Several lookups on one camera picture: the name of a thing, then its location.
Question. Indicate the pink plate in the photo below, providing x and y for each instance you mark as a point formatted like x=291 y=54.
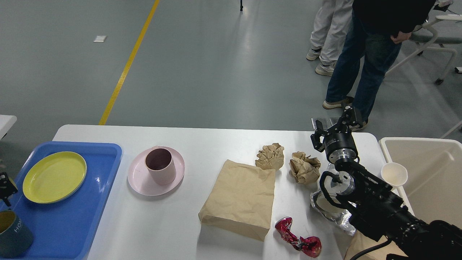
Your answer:
x=140 y=180

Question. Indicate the pink mug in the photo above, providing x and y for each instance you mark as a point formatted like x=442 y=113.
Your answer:
x=160 y=165

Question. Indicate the white side table corner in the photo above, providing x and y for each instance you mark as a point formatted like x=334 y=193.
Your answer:
x=6 y=122

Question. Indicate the white office chair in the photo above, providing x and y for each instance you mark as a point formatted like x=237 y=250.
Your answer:
x=439 y=30

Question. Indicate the white paper cup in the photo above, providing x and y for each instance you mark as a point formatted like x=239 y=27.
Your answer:
x=394 y=174

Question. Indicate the person in blue jeans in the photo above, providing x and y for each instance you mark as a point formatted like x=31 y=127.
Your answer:
x=377 y=31

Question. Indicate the yellow plate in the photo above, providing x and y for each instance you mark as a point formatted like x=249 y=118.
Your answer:
x=55 y=177

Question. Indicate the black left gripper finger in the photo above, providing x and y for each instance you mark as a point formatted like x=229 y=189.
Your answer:
x=7 y=188

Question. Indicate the white paper scrap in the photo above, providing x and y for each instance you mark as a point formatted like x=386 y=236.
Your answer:
x=100 y=38

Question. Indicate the aluminium foil tray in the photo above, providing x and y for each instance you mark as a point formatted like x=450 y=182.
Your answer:
x=341 y=217

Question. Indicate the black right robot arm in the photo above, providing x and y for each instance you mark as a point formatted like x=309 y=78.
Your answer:
x=375 y=210

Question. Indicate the crumpled brown paper ball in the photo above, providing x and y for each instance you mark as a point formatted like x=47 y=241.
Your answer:
x=304 y=168
x=270 y=157

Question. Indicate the beige plastic bin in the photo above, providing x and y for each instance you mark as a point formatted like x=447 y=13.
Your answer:
x=433 y=190

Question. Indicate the teal mug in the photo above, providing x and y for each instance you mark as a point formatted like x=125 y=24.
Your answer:
x=15 y=237

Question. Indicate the flat brown paper bag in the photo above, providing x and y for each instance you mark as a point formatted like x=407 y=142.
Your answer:
x=241 y=200

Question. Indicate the crumpled red foil wrapper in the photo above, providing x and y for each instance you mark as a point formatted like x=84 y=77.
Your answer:
x=311 y=246

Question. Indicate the metal floor plates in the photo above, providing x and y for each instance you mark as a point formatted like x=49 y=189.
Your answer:
x=326 y=122

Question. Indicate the brown paper bag corner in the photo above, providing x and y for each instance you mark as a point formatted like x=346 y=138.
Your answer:
x=360 y=242

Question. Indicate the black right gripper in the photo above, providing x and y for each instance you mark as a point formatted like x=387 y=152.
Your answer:
x=339 y=143

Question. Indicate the person in white trousers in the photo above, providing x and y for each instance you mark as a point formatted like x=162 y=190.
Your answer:
x=331 y=25

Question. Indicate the blue plastic tray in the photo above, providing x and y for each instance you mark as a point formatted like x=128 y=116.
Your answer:
x=65 y=230

